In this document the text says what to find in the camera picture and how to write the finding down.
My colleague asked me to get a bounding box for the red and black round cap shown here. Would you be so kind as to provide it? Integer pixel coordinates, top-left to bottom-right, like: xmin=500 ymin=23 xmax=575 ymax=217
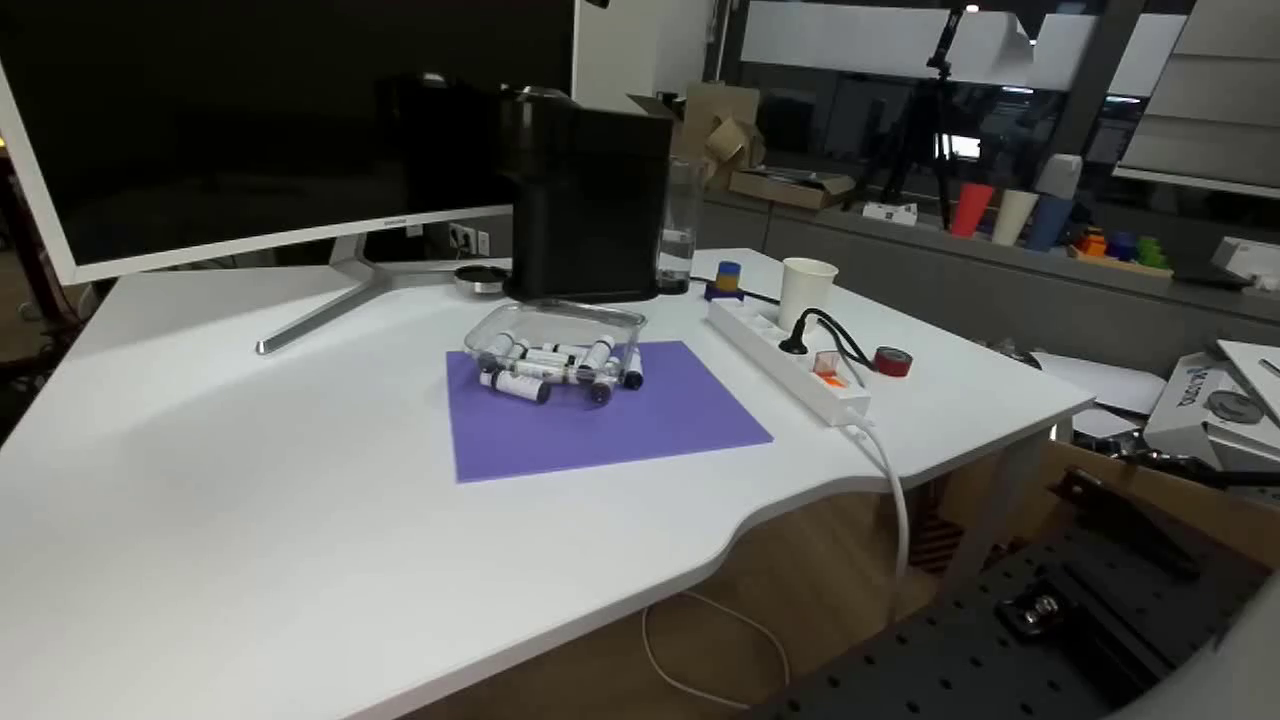
xmin=873 ymin=346 xmax=912 ymax=378

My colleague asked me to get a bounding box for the white power strip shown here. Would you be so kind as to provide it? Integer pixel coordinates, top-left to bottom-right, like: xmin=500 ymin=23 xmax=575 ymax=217
xmin=705 ymin=305 xmax=873 ymax=430

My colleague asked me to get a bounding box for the black power plug cable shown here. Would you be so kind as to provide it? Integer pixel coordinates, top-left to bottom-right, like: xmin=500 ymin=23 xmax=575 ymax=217
xmin=776 ymin=305 xmax=878 ymax=373

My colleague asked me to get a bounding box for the blue banded white bottle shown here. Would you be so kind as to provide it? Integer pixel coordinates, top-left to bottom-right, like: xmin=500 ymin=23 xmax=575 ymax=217
xmin=622 ymin=346 xmax=646 ymax=389

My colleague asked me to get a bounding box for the white power cord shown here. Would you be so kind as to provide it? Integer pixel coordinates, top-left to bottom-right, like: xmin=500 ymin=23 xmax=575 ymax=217
xmin=840 ymin=409 xmax=916 ymax=582

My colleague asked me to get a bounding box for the cardboard box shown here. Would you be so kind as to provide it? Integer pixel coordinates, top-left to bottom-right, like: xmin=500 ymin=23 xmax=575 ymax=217
xmin=642 ymin=80 xmax=764 ymax=188

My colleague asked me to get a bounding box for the small blue orange object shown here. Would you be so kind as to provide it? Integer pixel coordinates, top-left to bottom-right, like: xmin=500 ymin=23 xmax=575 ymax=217
xmin=718 ymin=260 xmax=741 ymax=293

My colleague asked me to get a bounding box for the white curved computer monitor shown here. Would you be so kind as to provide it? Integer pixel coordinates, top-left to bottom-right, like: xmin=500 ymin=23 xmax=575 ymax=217
xmin=0 ymin=0 xmax=581 ymax=361

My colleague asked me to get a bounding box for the white paper cup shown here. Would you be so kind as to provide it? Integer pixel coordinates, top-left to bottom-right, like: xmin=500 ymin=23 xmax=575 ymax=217
xmin=779 ymin=255 xmax=840 ymax=328

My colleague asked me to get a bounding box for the red plastic cup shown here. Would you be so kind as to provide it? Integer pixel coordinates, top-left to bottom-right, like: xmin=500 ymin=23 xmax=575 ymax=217
xmin=950 ymin=179 xmax=997 ymax=239

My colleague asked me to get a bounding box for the white plastic cup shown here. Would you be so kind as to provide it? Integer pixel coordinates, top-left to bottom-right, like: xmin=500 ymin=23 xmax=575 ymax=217
xmin=991 ymin=188 xmax=1036 ymax=250

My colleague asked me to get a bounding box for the blue plastic cup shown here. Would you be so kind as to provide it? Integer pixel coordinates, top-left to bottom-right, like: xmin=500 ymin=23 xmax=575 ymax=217
xmin=1025 ymin=195 xmax=1073 ymax=253

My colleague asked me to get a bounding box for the clear plastic bowl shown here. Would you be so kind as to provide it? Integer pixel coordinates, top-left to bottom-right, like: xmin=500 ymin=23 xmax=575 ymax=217
xmin=466 ymin=300 xmax=646 ymax=385

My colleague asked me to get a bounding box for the black coffee machine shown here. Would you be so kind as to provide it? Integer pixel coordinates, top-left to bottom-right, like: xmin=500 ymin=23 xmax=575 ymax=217
xmin=503 ymin=91 xmax=672 ymax=305

